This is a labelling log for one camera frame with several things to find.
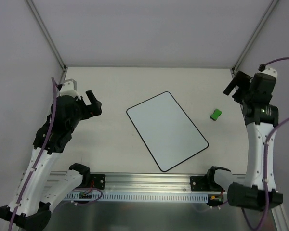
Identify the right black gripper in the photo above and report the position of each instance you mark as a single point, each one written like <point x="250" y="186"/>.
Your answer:
<point x="240" y="89"/>

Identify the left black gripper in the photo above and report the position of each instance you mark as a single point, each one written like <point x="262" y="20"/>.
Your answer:
<point x="87" y="109"/>

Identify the green whiteboard eraser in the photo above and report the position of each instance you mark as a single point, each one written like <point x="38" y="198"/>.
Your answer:
<point x="215" y="115"/>

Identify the small whiteboard black frame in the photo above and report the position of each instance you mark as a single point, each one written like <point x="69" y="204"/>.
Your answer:
<point x="168" y="133"/>

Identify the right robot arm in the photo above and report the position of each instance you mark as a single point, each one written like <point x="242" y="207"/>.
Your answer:
<point x="257" y="191"/>

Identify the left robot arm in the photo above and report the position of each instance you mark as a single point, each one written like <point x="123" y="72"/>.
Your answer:
<point x="32" y="206"/>

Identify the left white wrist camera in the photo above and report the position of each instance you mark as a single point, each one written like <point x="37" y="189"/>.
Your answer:
<point x="67" y="91"/>

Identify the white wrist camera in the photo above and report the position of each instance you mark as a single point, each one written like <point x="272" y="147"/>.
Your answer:
<point x="67" y="91"/>
<point x="266" y="69"/>

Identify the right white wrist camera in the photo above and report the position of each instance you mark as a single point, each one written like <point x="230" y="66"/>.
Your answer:
<point x="266" y="69"/>

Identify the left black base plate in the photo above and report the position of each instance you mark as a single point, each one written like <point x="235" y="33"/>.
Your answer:
<point x="97" y="181"/>

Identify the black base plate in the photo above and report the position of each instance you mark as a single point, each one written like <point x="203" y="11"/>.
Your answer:
<point x="203" y="184"/>
<point x="97" y="181"/>

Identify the right aluminium frame post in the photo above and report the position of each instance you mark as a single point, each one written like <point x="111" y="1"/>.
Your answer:
<point x="257" y="30"/>

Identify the aluminium frame post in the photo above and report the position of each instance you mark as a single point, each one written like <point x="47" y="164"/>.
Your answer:
<point x="45" y="32"/>
<point x="257" y="30"/>

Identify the aluminium mounting rail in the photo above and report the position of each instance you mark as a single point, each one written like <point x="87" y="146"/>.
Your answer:
<point x="145" y="183"/>

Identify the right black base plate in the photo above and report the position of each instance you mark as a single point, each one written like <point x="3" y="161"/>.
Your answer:
<point x="203" y="184"/>

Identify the white slotted cable duct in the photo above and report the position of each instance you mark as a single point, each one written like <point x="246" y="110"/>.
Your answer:
<point x="188" y="197"/>

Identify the left aluminium frame post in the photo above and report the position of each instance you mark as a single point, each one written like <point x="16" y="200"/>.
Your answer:
<point x="45" y="32"/>

